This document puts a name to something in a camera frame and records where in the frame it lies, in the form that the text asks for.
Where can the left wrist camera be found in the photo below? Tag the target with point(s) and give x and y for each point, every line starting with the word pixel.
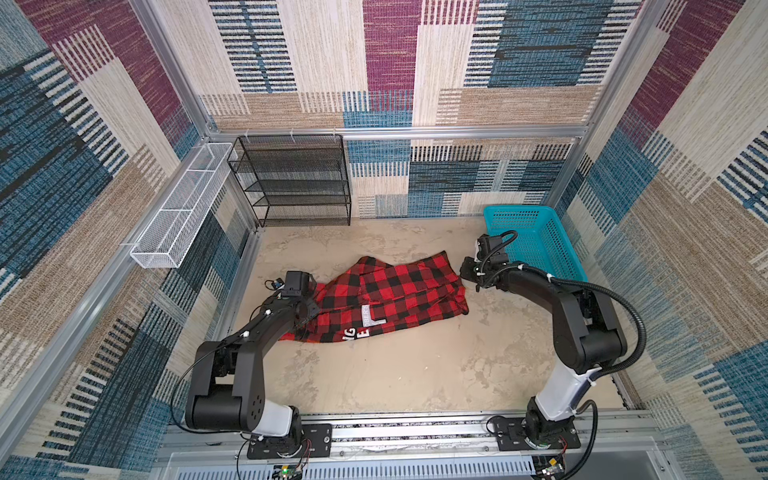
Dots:
pixel 298 284

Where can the teal plastic basket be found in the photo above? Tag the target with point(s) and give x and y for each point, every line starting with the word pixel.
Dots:
pixel 541 242

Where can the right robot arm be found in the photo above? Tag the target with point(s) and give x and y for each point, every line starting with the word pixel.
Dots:
pixel 595 331

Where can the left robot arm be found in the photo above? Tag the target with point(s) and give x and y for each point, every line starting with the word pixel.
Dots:
pixel 227 391

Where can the white wire mesh tray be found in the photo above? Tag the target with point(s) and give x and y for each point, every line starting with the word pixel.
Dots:
pixel 167 239

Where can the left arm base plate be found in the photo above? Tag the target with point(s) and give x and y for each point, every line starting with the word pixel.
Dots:
pixel 308 440

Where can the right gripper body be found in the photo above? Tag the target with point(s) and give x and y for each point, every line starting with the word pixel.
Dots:
pixel 474 271

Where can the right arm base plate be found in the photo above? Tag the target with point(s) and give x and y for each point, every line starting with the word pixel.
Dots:
pixel 527 434

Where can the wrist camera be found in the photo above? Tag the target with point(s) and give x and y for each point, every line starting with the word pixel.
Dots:
pixel 492 248
pixel 298 284

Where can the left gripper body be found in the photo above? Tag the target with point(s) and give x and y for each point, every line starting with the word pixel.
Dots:
pixel 311 307

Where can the black wire shelf rack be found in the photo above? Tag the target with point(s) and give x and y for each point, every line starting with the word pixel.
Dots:
pixel 294 180

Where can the aluminium mounting rail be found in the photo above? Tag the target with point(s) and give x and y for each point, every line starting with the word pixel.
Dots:
pixel 437 445

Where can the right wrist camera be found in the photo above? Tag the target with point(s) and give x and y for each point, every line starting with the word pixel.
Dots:
pixel 492 248

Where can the red black plaid shirt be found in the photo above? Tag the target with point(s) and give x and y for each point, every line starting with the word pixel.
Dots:
pixel 373 298

